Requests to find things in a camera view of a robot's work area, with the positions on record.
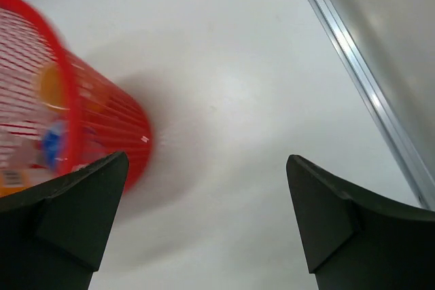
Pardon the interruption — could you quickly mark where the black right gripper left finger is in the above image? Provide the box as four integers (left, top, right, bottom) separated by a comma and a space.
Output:
1, 152, 129, 289

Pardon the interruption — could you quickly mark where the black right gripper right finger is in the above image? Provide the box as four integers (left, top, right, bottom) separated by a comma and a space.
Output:
286, 155, 434, 289

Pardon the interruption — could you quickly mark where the orange juice bottle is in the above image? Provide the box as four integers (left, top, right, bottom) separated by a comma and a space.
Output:
36, 63, 69, 112
1, 168, 35, 197

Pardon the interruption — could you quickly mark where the clear blue cap bottle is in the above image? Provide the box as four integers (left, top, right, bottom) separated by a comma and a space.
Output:
16, 120, 68, 173

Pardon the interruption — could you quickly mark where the red mesh plastic bin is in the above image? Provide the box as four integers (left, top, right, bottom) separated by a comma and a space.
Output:
1, 0, 153, 189

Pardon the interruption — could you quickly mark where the aluminium table edge rail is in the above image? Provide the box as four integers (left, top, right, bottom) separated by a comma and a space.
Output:
309, 0, 434, 209

